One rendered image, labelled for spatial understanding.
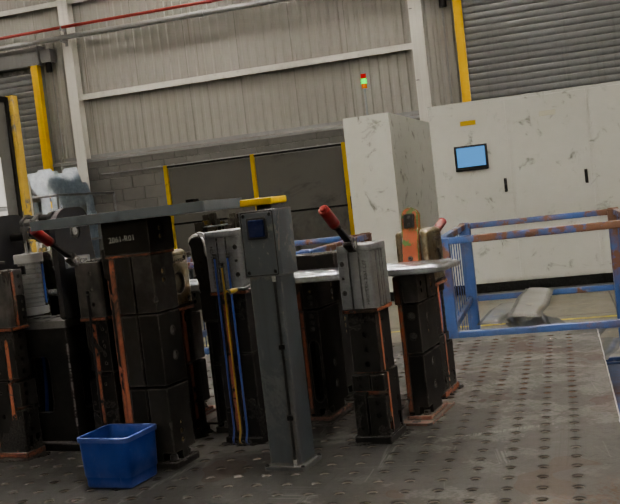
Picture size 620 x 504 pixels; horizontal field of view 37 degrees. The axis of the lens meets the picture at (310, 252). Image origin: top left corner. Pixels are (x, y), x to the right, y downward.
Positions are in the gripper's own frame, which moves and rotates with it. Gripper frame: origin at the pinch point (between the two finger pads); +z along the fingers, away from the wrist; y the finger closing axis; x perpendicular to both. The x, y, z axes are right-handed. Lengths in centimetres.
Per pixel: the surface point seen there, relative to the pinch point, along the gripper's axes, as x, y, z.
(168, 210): -81, -45, -12
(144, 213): -76, -45, -12
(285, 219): -99, -38, -8
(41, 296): -35.8, -26.8, 2.1
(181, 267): -66, -20, -1
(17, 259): -33.3, -29.6, -6.1
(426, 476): -121, -43, 34
